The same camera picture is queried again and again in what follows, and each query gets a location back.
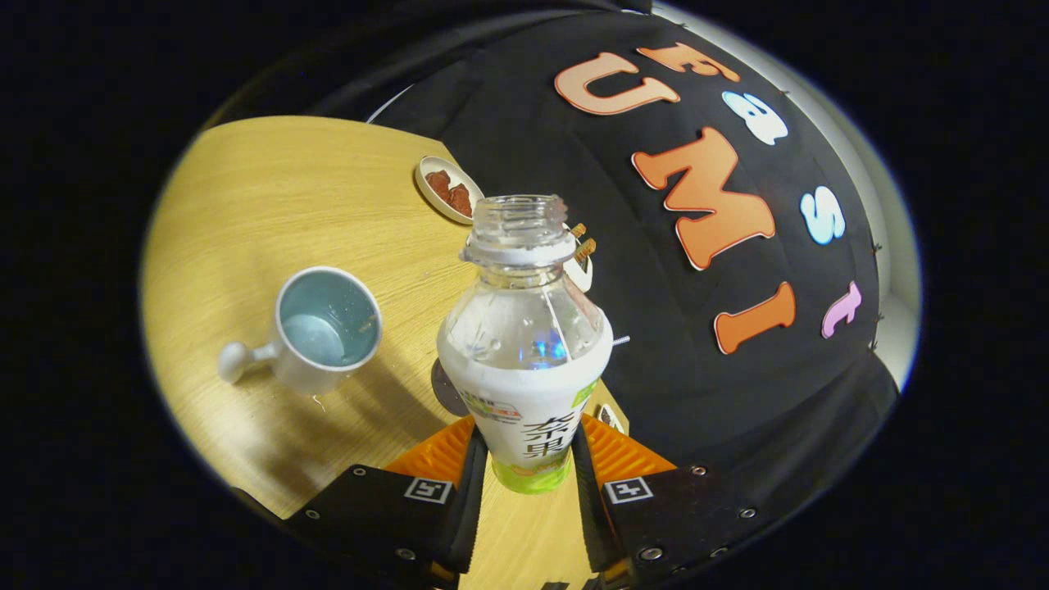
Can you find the white divided dish with beans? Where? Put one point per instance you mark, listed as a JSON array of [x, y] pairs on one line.
[[608, 416]]

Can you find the brown meat piece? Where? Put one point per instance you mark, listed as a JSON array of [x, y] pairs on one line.
[[460, 199], [440, 183]]

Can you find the white toaster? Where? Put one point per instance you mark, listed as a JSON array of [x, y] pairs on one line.
[[580, 275]]

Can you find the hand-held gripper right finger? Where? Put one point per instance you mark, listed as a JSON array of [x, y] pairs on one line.
[[672, 516]]

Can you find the wooden table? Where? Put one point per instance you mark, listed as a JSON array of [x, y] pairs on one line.
[[270, 197]]

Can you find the small white plate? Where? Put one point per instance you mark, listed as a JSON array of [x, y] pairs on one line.
[[428, 184]]

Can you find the clear juice bottle white label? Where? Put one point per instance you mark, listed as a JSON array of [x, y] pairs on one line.
[[524, 393]]

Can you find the black backdrop cloth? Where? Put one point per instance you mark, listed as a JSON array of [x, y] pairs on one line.
[[656, 328]]

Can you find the dark round coaster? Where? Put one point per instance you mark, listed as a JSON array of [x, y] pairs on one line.
[[447, 392]]

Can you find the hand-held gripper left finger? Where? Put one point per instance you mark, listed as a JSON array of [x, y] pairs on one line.
[[385, 516]]

